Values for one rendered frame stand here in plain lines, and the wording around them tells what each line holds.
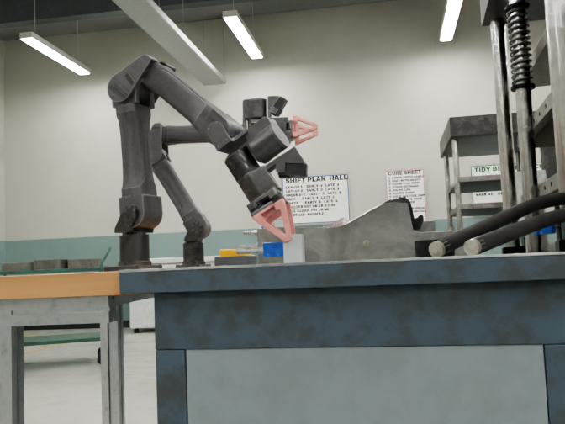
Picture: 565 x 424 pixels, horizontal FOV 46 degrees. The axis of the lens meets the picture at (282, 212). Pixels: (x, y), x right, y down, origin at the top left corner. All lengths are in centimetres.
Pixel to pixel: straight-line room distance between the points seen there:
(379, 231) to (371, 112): 751
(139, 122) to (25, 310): 46
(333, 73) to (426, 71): 125
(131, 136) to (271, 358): 62
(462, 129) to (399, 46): 331
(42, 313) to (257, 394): 40
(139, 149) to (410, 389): 75
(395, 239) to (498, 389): 67
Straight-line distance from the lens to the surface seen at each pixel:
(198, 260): 198
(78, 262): 618
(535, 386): 101
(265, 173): 126
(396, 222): 159
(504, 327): 100
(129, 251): 140
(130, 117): 143
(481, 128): 622
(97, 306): 116
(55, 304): 119
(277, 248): 126
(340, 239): 160
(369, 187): 891
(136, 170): 141
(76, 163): 1004
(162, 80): 140
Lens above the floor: 80
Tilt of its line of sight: 5 degrees up
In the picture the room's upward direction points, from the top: 2 degrees counter-clockwise
